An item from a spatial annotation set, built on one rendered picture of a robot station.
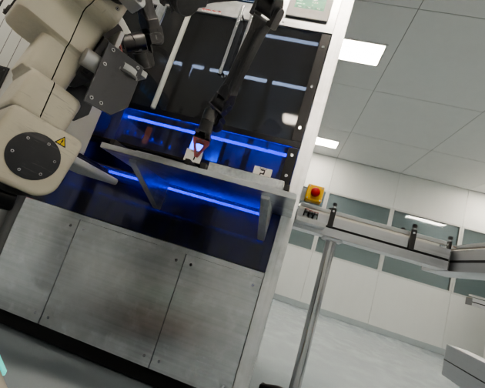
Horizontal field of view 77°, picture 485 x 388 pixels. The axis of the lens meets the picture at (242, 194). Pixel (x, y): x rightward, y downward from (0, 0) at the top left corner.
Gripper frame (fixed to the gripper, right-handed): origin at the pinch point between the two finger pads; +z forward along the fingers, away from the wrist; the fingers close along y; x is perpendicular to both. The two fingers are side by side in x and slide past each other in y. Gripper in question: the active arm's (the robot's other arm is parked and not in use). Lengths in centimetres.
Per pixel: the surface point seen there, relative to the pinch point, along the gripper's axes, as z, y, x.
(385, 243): 10, 8, -91
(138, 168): 13.4, -7.2, 17.8
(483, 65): -193, 120, -211
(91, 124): -4, 26, 54
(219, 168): 6.6, -21.0, -10.9
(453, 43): -193, 110, -171
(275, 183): 6.4, -26.2, -29.9
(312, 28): -83, 15, -32
